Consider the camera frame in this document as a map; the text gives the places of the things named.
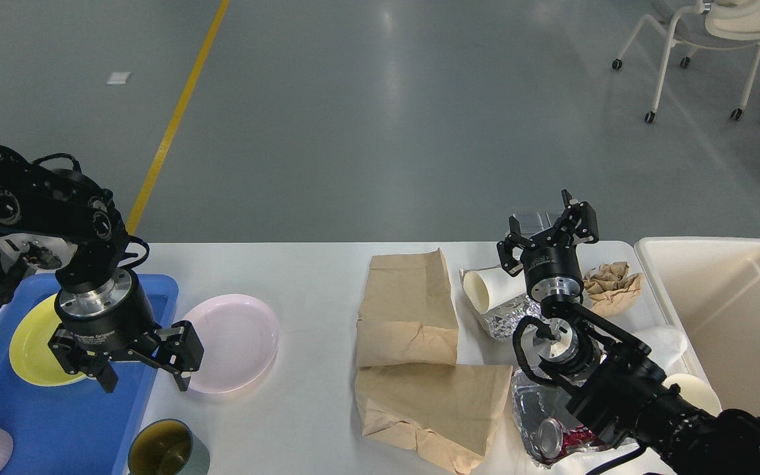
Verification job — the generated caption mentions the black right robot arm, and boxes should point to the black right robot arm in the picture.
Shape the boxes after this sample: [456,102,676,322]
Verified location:
[495,190,760,474]

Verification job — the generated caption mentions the brown paper bag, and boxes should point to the brown paper bag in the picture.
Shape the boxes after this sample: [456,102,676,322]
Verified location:
[355,363,513,474]
[356,249,459,367]

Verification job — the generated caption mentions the crumpled aluminium foil upper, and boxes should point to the crumpled aluminium foil upper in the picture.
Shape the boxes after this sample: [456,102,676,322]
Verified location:
[459,269,542,342]

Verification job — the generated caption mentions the crumpled aluminium foil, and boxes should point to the crumpled aluminium foil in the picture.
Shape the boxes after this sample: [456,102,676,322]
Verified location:
[511,369,639,474]
[459,269,542,342]

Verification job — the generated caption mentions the white paper cup lower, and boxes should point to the white paper cup lower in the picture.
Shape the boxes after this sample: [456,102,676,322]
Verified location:
[662,373,722,417]

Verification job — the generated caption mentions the upper brown paper bag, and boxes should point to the upper brown paper bag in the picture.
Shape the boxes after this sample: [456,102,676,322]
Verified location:
[356,249,459,367]

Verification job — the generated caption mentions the yellow plate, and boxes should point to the yellow plate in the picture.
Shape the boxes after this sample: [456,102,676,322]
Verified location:
[9,295,87,387]

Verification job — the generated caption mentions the crumpled brown paper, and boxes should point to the crumpled brown paper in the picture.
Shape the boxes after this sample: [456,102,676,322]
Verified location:
[583,261,645,319]

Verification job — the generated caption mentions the crushed red soda can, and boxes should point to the crushed red soda can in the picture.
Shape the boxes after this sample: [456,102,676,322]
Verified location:
[536,418,606,462]

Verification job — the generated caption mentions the white chair on wheels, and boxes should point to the white chair on wheels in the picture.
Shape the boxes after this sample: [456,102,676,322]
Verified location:
[612,1,760,124]

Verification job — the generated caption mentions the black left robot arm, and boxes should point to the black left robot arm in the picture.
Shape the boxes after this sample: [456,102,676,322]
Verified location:
[0,145,205,393]

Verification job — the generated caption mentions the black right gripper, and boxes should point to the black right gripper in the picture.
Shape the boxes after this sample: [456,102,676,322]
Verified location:
[497,190,600,303]

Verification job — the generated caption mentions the pink plate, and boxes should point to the pink plate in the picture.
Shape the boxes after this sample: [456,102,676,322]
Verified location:
[184,294,280,396]

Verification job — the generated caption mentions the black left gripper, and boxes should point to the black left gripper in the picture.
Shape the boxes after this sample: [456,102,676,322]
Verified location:
[48,268,205,394]

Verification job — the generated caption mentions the blue plastic tray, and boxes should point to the blue plastic tray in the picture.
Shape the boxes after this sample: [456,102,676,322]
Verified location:
[0,274,157,474]

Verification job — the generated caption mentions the teal mug yellow inside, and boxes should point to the teal mug yellow inside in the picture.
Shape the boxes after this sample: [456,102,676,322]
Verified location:
[127,419,210,474]

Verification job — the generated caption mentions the crumpled aluminium foil lower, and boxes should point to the crumpled aluminium foil lower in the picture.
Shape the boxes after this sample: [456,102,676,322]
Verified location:
[511,369,639,474]

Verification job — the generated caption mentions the white plastic bin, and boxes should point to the white plastic bin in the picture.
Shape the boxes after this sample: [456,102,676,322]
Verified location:
[635,237,760,417]

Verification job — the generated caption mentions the lower brown paper bag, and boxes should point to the lower brown paper bag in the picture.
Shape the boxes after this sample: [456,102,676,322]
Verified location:
[355,363,513,474]

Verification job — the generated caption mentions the white paper cup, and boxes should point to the white paper cup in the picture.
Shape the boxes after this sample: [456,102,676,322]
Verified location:
[662,373,722,417]
[462,267,526,315]

